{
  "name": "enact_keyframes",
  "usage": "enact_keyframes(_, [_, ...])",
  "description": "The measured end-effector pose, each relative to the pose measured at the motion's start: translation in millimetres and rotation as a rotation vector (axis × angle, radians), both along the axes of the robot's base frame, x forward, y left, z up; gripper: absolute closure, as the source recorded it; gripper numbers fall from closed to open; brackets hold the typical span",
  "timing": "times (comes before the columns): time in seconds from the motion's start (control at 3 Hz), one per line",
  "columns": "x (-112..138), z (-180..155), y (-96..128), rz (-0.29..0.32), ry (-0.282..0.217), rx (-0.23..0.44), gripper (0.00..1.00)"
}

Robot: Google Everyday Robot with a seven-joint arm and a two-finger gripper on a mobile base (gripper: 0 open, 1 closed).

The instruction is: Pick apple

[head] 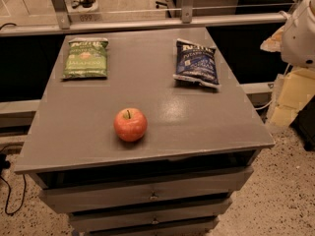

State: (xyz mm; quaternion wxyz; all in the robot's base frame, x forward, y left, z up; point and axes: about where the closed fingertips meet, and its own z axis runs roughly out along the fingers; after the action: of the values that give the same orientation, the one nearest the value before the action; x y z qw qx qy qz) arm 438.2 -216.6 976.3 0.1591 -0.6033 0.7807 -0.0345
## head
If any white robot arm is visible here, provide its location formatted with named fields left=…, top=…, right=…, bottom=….
left=281, top=0, right=315, bottom=68

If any red apple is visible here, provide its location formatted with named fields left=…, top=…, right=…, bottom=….
left=113, top=108, right=148, bottom=142

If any grey drawer cabinet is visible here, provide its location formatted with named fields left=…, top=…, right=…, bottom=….
left=15, top=29, right=274, bottom=236

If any blue chip bag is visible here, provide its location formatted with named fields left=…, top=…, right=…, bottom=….
left=173, top=38, right=221, bottom=89

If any green chip bag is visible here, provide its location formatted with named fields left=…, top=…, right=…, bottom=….
left=63, top=37, right=108, bottom=80

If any bottom grey drawer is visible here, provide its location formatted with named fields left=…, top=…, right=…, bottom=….
left=86, top=215, right=221, bottom=236

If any grey drawer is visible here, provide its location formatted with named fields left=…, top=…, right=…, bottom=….
left=86, top=215, right=221, bottom=236
left=70, top=198, right=231, bottom=232
left=39, top=166, right=253, bottom=213

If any middle grey drawer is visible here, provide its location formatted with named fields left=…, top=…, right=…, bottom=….
left=70, top=198, right=231, bottom=232

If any top grey drawer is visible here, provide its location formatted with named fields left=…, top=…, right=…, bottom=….
left=39, top=166, right=253, bottom=213

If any metal rail frame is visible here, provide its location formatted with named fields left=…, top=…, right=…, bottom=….
left=0, top=0, right=296, bottom=36

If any black floor cable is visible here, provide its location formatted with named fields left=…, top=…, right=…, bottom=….
left=0, top=150, right=28, bottom=216

